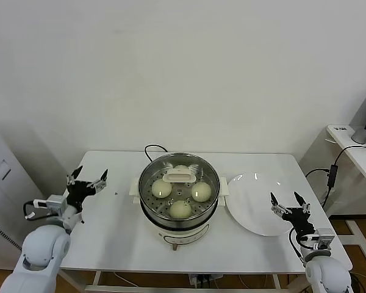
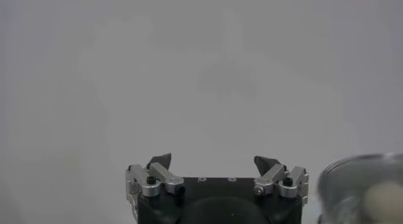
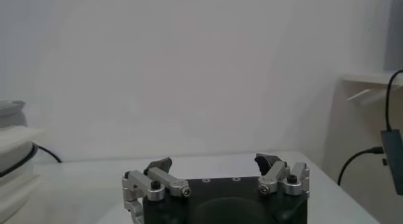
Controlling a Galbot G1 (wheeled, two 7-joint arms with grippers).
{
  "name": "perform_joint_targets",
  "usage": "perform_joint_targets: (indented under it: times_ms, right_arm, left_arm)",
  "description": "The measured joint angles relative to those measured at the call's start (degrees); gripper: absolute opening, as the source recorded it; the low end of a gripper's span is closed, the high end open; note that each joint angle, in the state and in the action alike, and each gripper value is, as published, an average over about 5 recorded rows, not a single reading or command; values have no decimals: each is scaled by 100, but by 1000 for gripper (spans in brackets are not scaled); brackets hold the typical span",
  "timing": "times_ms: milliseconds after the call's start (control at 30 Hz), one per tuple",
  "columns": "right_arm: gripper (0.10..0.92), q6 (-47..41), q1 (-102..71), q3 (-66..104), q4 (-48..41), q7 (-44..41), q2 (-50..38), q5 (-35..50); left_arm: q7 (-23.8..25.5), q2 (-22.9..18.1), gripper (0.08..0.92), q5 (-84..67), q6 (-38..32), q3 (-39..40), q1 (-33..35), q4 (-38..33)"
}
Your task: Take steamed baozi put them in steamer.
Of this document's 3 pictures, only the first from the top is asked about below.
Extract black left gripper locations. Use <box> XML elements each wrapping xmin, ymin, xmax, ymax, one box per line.
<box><xmin>65</xmin><ymin>165</ymin><xmax>109</xmax><ymax>214</ymax></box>

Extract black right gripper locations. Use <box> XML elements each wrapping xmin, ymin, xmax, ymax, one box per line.
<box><xmin>270</xmin><ymin>191</ymin><xmax>317</xmax><ymax>237</ymax></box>

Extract glass pot lid cream handle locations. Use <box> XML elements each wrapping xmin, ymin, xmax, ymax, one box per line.
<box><xmin>138</xmin><ymin>152</ymin><xmax>220</xmax><ymax>219</ymax></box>

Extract perforated steel steamer basket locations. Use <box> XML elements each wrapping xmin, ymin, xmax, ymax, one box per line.
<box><xmin>137</xmin><ymin>153</ymin><xmax>220</xmax><ymax>228</ymax></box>

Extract white round plate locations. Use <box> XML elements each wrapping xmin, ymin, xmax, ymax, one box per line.
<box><xmin>224</xmin><ymin>172</ymin><xmax>298</xmax><ymax>236</ymax></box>

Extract white metal cabinet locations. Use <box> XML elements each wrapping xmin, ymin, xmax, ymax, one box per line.
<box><xmin>0</xmin><ymin>121</ymin><xmax>45</xmax><ymax>272</ymax></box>

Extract white side desk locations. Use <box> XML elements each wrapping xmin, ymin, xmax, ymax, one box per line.
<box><xmin>325</xmin><ymin>123</ymin><xmax>366</xmax><ymax>263</ymax></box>

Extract grey cylindrical device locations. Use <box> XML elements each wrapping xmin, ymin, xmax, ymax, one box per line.
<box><xmin>351</xmin><ymin>128</ymin><xmax>366</xmax><ymax>143</ymax></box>

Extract cream electric cooker base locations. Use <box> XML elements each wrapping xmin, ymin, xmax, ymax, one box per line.
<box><xmin>127</xmin><ymin>176</ymin><xmax>229</xmax><ymax>251</ymax></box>

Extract white power strip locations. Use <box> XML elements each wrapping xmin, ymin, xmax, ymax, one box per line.
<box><xmin>187</xmin><ymin>273</ymin><xmax>223</xmax><ymax>288</ymax></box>

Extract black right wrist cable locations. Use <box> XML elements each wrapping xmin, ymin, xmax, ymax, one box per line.
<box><xmin>289</xmin><ymin>227</ymin><xmax>306</xmax><ymax>264</ymax></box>

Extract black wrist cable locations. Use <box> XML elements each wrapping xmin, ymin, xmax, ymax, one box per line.
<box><xmin>289</xmin><ymin>227</ymin><xmax>306</xmax><ymax>264</ymax></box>
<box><xmin>23</xmin><ymin>200</ymin><xmax>54</xmax><ymax>221</ymax></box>

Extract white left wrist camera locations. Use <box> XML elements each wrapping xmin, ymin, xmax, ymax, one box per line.
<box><xmin>33</xmin><ymin>195</ymin><xmax>68</xmax><ymax>217</ymax></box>

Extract black cooker power cord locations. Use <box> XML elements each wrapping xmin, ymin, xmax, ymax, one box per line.
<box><xmin>143</xmin><ymin>144</ymin><xmax>168</xmax><ymax>163</ymax></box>

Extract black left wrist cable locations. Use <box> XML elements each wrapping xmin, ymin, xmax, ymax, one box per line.
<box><xmin>23</xmin><ymin>200</ymin><xmax>54</xmax><ymax>221</ymax></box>

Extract black floor cable bundle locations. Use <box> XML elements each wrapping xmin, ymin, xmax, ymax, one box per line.
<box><xmin>349</xmin><ymin>270</ymin><xmax>366</xmax><ymax>293</ymax></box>

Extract thin white cable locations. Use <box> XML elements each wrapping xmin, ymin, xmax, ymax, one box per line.
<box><xmin>113</xmin><ymin>272</ymin><xmax>140</xmax><ymax>288</ymax></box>

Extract white table frame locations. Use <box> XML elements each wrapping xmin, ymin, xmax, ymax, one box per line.
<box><xmin>84</xmin><ymin>270</ymin><xmax>281</xmax><ymax>293</ymax></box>

